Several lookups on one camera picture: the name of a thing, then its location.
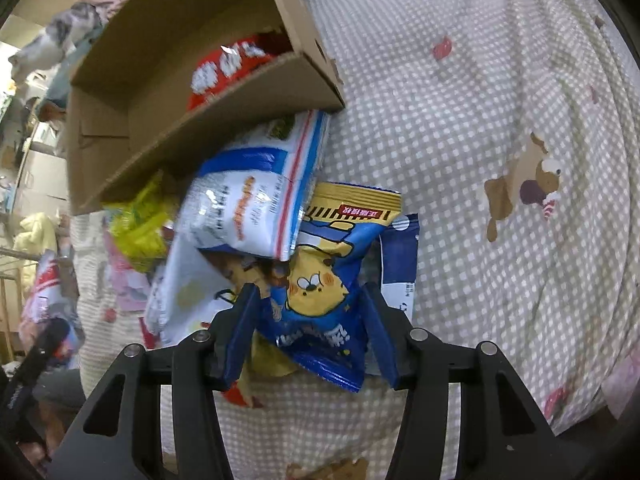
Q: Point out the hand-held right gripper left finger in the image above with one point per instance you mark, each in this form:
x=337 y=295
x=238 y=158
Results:
x=239 y=332

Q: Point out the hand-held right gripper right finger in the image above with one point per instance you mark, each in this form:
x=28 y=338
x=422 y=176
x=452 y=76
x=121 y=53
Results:
x=386 y=342

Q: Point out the white yellow snack packet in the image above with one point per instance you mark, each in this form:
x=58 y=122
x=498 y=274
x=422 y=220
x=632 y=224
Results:
x=185 y=290

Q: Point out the blue yellow cartoon snack packet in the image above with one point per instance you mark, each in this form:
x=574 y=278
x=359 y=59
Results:
x=320 y=290

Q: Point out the white blue striped snack packet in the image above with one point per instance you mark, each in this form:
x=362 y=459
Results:
x=240 y=200

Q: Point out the yellow green snack packet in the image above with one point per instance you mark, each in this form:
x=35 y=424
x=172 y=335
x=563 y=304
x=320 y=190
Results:
x=137 y=225

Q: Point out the red white snack packet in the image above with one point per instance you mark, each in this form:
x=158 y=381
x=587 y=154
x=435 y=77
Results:
x=220 y=67

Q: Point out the cardboard box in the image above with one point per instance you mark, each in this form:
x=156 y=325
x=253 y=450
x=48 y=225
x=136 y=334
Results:
x=150 y=15

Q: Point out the yellow red snack packet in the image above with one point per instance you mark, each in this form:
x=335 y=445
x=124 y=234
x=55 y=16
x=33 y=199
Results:
x=265 y=362

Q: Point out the red white plastic bag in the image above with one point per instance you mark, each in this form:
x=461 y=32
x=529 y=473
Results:
x=47 y=280

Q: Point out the pink snack packet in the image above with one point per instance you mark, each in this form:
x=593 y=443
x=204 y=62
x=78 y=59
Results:
x=125 y=280

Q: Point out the pale yellow cloth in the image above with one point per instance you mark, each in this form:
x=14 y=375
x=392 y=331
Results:
x=35 y=232

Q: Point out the white storage box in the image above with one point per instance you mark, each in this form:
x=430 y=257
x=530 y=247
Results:
x=40 y=180

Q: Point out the checked printed blanket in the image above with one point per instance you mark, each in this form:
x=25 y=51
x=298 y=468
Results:
x=450 y=160

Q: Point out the grey white cloth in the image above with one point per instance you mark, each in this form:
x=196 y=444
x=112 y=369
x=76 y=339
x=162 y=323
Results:
x=55 y=40

